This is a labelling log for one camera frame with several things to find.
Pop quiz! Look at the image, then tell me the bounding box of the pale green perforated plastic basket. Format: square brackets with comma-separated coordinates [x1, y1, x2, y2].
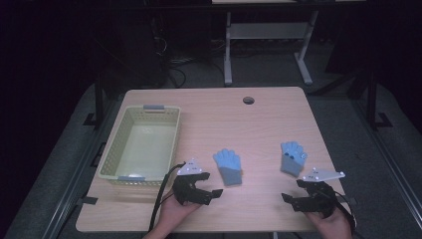
[98, 105, 182, 187]

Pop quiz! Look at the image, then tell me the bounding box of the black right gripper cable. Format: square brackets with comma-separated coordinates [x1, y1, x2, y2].
[332, 190, 358, 233]

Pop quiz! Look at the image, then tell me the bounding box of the person's left hand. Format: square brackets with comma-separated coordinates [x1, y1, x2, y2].
[155, 191, 203, 236]

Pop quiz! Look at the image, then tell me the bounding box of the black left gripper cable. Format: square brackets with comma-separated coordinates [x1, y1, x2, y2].
[147, 161, 187, 233]

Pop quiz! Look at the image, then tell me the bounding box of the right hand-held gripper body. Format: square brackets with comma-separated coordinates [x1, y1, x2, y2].
[296, 167, 346, 219]

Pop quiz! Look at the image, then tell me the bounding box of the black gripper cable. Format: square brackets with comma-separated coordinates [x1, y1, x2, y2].
[332, 190, 358, 233]
[147, 161, 187, 233]

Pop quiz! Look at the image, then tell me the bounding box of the blue and grey knit glove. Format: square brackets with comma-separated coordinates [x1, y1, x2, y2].
[212, 147, 244, 187]
[280, 140, 309, 178]

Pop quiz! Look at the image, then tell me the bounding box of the person's right hand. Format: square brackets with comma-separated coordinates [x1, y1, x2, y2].
[305, 207, 354, 239]

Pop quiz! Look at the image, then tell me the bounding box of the grey metal floor rail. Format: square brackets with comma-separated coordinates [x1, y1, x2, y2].
[352, 98, 422, 230]
[41, 99, 117, 239]

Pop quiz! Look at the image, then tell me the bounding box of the tangle of floor cables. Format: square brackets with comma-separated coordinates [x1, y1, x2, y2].
[153, 34, 190, 88]

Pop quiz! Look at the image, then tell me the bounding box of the black table edge clamp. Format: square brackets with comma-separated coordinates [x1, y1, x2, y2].
[79, 196, 100, 206]

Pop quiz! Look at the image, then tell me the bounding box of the white metal desk frame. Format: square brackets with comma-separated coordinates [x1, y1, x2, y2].
[212, 0, 320, 87]

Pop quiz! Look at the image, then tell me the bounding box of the black metal stand post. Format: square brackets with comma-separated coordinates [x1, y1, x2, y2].
[83, 74, 105, 127]
[364, 71, 394, 131]

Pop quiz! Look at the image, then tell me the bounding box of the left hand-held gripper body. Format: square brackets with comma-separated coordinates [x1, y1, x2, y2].
[171, 158, 208, 206]

